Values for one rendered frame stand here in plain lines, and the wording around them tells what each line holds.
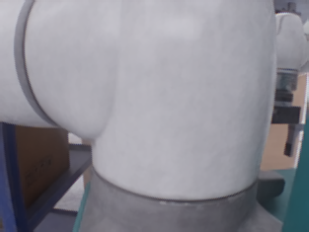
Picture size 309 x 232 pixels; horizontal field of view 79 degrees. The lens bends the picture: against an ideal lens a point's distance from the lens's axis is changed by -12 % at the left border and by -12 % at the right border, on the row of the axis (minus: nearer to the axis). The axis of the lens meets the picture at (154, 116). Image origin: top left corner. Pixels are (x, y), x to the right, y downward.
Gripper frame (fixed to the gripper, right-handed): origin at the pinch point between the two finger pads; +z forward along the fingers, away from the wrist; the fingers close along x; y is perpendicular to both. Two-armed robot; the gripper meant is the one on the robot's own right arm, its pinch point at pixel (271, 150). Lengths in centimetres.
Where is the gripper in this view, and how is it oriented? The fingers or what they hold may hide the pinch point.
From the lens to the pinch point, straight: 66.6
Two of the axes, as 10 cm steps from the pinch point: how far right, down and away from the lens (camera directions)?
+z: -0.5, 9.9, 1.6
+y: 1.6, 1.7, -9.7
